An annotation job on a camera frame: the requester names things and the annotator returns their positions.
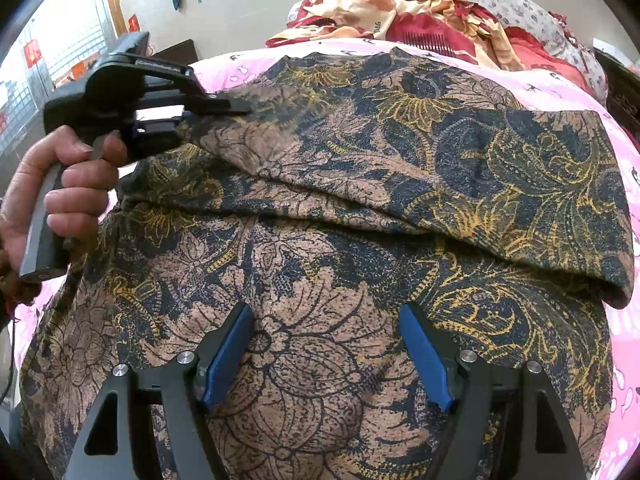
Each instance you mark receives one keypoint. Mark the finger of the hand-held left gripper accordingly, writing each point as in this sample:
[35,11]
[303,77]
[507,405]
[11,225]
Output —
[200,92]
[155,132]

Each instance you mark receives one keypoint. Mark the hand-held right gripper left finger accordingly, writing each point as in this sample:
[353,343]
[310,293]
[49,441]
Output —
[227,360]

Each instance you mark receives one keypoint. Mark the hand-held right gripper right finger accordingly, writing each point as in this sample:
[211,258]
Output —
[425,355]

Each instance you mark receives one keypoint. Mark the brown floral print garment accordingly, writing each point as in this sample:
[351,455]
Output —
[325,185]

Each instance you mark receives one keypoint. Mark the person's left hand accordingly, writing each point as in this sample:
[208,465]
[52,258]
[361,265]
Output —
[75,195]

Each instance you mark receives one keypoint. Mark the dark cabinet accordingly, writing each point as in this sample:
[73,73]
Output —
[175,51]

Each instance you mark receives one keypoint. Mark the barred window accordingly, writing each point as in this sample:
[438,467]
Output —
[65,35]

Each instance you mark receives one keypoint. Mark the dark red comb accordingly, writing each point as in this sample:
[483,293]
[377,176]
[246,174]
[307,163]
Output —
[430,42]

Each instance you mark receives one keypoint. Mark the red and gold floral quilt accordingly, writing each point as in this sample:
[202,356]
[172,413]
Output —
[425,15]

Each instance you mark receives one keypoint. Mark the pink penguin print blanket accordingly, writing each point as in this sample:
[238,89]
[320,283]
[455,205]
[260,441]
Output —
[575,90]

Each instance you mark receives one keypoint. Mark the dark wooden headboard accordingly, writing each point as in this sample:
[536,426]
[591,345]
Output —
[620,85]

